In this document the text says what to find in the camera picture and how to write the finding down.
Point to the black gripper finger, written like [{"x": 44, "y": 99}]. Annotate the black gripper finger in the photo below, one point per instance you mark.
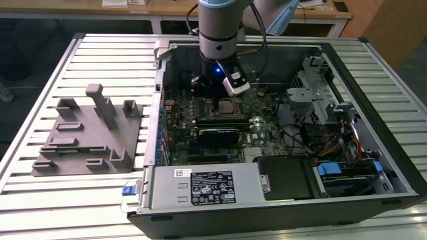
[{"x": 216, "y": 107}]

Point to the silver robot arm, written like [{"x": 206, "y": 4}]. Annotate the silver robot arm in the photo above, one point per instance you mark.
[{"x": 216, "y": 25}]

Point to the CPU socket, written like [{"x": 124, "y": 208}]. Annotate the CPU socket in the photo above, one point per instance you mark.
[{"x": 238, "y": 111}]

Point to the black RAM slot bank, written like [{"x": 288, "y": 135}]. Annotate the black RAM slot bank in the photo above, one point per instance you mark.
[{"x": 221, "y": 123}]

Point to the black graphics card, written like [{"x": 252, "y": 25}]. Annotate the black graphics card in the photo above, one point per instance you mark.
[{"x": 217, "y": 137}]

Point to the blue rear port connector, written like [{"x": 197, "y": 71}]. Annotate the blue rear port connector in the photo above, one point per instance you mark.
[
  {"x": 156, "y": 160},
  {"x": 161, "y": 128},
  {"x": 158, "y": 137},
  {"x": 157, "y": 147}
]

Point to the silver chipset heatsink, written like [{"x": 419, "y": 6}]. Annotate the silver chipset heatsink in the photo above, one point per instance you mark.
[{"x": 252, "y": 153}]

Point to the green motherboard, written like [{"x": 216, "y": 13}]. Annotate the green motherboard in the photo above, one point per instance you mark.
[{"x": 269, "y": 147}]

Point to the metal disk bay cage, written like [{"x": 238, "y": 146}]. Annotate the metal disk bay cage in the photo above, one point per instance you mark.
[{"x": 309, "y": 100}]

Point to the silver power supply unit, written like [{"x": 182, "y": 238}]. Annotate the silver power supply unit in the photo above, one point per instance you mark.
[{"x": 166, "y": 190}]

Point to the white paper box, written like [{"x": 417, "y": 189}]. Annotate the white paper box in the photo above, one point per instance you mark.
[
  {"x": 137, "y": 2},
  {"x": 113, "y": 3}
]

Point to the grey parts rack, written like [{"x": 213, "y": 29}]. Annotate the grey parts rack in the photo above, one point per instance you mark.
[{"x": 96, "y": 140}]

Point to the hard disk in blue carrier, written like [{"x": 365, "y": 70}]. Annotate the hard disk in blue carrier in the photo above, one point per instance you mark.
[{"x": 328, "y": 169}]

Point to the wooden desk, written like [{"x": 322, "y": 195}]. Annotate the wooden desk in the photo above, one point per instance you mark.
[{"x": 320, "y": 13}]

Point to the blue case latch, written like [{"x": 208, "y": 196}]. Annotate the blue case latch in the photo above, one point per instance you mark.
[{"x": 128, "y": 190}]

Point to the black PC case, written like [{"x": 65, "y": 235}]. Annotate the black PC case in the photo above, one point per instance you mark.
[{"x": 233, "y": 225}]

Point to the small black device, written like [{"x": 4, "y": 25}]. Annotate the small black device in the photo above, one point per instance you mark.
[{"x": 340, "y": 6}]

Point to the blue plastic clip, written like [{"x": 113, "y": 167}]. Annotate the blue plastic clip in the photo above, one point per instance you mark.
[{"x": 377, "y": 167}]

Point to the wooden cabinet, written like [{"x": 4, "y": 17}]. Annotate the wooden cabinet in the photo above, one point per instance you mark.
[{"x": 393, "y": 30}]

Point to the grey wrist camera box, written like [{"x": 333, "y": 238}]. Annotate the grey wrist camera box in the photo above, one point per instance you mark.
[{"x": 196, "y": 80}]

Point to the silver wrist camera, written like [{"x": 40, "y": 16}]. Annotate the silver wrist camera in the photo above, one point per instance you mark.
[{"x": 237, "y": 85}]

